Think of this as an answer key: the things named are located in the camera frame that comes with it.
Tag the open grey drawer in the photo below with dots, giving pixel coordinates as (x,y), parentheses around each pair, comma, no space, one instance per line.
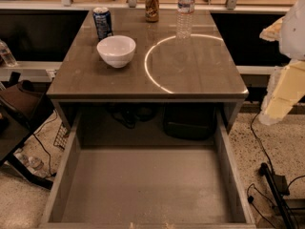
(113,178)

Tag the wire mesh basket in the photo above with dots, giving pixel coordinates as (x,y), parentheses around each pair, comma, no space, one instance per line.
(61,137)

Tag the black stand base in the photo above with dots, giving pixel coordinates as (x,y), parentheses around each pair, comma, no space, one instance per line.
(287,208)

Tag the dark brown chair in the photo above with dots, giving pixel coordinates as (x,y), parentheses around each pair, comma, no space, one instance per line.
(23,111)

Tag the water bottle on floor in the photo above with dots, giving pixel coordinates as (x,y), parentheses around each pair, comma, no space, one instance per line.
(34,164)

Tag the clear plastic water bottle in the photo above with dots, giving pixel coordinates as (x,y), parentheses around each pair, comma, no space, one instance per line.
(184,18)

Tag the water bottle on left shelf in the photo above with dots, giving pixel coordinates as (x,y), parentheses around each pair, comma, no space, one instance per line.
(6,55)

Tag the white ceramic bowl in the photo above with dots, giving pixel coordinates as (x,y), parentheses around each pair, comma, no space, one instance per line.
(117,51)

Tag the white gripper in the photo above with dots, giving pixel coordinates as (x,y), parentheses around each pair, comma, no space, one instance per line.
(294,32)

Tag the brown gold soda can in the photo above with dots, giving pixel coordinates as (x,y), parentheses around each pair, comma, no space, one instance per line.
(152,10)

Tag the blue soda can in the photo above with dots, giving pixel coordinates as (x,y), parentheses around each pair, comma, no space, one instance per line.
(103,22)

